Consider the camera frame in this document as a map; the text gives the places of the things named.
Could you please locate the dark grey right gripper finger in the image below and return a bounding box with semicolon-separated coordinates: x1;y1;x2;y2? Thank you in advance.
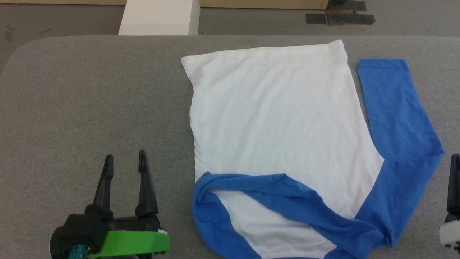
446;153;460;216

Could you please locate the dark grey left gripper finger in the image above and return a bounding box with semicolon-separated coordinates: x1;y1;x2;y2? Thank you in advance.
135;150;159;218
85;154;115;221

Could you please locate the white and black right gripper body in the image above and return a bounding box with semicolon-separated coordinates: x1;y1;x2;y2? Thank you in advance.
439;214;460;251

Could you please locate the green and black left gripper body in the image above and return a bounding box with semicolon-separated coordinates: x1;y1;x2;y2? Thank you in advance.
49;215;171;259

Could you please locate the blue and white long-sleeve shirt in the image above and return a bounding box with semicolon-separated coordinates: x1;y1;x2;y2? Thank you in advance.
180;39;446;259

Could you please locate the grey fabric padded bench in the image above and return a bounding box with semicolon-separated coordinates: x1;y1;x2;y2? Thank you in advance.
0;35;460;259

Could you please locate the white rectangular box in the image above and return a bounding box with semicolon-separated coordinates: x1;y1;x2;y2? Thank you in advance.
118;0;201;36

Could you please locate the lemon print grid partition screen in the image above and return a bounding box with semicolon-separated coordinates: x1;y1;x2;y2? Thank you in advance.
0;0;330;10

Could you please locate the left camera cable teal plug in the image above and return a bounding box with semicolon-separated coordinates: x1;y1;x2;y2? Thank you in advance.
68;244;89;259

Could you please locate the black stand base plate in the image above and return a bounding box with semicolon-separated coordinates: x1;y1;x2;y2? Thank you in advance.
305;0;376;26

